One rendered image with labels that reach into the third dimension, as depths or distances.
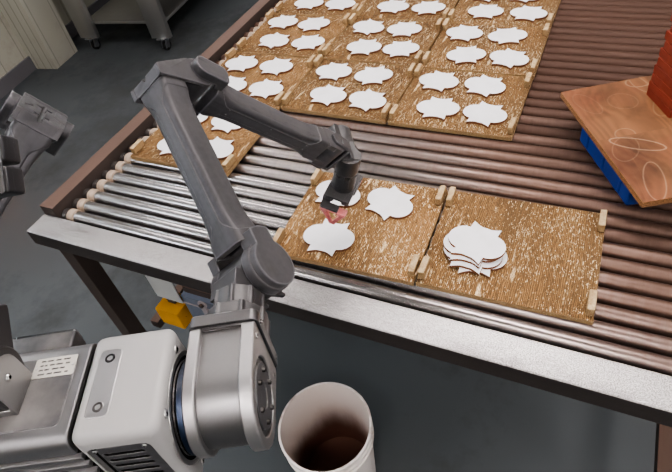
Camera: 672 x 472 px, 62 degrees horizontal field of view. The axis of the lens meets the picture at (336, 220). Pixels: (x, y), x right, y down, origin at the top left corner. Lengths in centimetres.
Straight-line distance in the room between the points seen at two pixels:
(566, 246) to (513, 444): 94
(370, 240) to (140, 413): 99
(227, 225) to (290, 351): 169
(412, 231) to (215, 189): 79
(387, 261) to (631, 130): 76
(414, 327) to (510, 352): 22
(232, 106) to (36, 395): 59
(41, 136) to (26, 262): 252
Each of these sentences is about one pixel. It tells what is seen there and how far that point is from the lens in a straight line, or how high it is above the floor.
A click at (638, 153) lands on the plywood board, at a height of 104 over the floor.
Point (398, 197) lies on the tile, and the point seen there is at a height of 94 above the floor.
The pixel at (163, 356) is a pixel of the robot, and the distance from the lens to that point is 68.
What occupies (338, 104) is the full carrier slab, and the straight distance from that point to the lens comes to 205.
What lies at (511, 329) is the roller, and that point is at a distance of 137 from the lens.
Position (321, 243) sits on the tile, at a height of 94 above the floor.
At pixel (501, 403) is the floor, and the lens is 230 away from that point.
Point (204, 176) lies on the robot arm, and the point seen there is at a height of 154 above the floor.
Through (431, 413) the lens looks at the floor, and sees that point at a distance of 227.
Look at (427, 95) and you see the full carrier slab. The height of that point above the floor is 94.
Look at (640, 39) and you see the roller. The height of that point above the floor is 92.
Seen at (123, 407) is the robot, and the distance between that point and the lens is 67.
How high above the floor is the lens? 205
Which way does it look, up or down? 44 degrees down
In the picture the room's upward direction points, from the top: 12 degrees counter-clockwise
